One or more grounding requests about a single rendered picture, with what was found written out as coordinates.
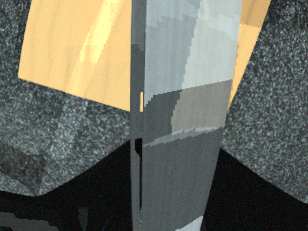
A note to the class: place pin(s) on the light wooden board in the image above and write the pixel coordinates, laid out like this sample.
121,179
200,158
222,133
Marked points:
83,47

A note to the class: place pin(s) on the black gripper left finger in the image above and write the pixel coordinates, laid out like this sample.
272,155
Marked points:
98,199

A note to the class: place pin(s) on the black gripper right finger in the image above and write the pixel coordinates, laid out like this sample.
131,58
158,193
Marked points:
240,200

